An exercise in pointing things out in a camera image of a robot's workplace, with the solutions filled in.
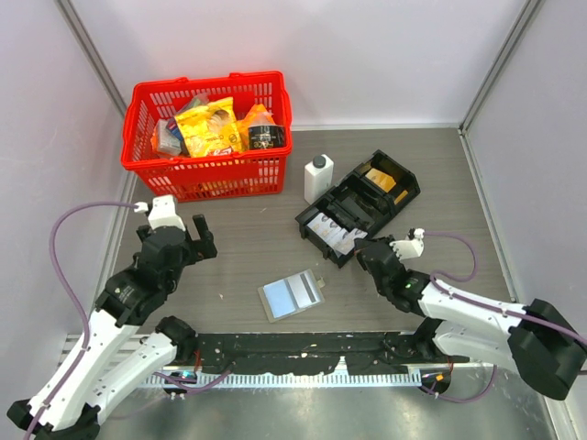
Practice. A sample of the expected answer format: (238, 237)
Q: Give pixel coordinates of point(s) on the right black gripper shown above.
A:
(359, 243)

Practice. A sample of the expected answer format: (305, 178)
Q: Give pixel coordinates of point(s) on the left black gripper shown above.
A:
(204, 247)

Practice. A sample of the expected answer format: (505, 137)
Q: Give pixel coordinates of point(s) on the white patterned credit card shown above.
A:
(353, 240)

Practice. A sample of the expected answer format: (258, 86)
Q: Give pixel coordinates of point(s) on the grey leather card holder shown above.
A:
(277, 301)

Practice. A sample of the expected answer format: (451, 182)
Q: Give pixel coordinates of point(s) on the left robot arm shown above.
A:
(78, 398)

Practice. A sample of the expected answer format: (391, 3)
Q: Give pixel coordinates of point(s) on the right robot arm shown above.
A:
(533, 341)

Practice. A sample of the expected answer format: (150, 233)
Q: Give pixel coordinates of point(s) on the white card boxes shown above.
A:
(331, 233)

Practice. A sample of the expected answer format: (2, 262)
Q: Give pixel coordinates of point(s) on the white card magnetic stripe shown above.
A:
(304, 289)

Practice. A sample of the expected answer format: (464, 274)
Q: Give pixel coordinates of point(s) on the black compartment organizer tray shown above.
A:
(355, 202)

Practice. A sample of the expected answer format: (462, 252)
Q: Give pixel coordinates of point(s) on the white bottle grey cap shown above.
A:
(318, 177)

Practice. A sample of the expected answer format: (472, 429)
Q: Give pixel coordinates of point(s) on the red plastic shopping basket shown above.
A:
(252, 172)

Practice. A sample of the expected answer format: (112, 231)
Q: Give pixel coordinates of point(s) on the grey green snack packet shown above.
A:
(163, 143)

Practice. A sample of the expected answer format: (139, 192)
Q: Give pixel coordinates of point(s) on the yellow chips bag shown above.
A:
(210, 129)

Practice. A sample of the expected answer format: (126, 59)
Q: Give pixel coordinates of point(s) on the black labelled jar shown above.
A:
(266, 137)

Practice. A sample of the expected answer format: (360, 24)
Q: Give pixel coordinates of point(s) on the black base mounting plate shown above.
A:
(304, 354)

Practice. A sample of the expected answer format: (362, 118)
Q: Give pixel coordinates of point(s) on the orange snack bag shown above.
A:
(258, 115)

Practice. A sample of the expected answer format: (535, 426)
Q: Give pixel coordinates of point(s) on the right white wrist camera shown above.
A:
(412, 247)

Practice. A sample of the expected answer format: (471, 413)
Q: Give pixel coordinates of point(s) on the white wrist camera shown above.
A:
(412, 247)
(161, 212)

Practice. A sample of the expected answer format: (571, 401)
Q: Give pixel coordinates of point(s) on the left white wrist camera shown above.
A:
(161, 212)

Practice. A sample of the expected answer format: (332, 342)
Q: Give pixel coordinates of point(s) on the white slotted cable duct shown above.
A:
(337, 379)

